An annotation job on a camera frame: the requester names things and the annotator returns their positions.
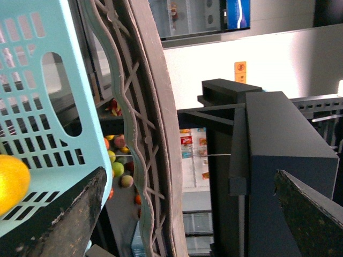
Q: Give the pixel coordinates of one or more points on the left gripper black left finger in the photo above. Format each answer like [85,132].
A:
[65,226]

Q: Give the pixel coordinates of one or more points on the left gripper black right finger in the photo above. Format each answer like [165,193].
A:
[314,220]

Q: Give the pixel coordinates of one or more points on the yellow lemon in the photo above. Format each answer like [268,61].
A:
[15,180]

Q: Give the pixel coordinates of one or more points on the light blue shopping basket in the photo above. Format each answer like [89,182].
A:
[48,115]

